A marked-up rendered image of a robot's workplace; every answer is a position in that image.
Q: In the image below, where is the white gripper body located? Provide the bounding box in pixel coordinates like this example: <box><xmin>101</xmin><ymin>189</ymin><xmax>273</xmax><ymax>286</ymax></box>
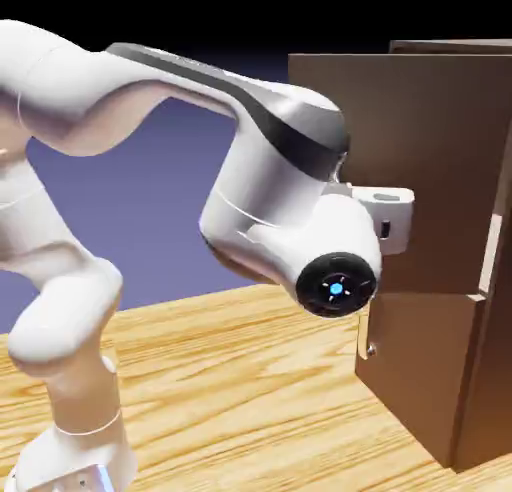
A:
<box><xmin>350</xmin><ymin>185</ymin><xmax>416</xmax><ymax>256</ymax></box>

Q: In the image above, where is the brown wooden cabinet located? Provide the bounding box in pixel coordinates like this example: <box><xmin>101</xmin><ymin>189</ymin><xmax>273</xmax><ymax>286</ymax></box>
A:
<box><xmin>287</xmin><ymin>38</ymin><xmax>512</xmax><ymax>474</ymax></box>

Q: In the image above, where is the large brown cabinet door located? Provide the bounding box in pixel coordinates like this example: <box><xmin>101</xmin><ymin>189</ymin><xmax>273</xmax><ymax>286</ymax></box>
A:
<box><xmin>287</xmin><ymin>52</ymin><xmax>512</xmax><ymax>302</ymax></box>

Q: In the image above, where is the small brown cabinet door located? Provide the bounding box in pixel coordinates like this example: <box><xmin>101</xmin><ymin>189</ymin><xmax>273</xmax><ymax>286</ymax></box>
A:
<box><xmin>354</xmin><ymin>292</ymin><xmax>488</xmax><ymax>470</ymax></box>

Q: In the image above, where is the silver metal door handle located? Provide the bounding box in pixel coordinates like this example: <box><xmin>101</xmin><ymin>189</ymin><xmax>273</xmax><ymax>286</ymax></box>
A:
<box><xmin>357</xmin><ymin>310</ymin><xmax>378</xmax><ymax>362</ymax></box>

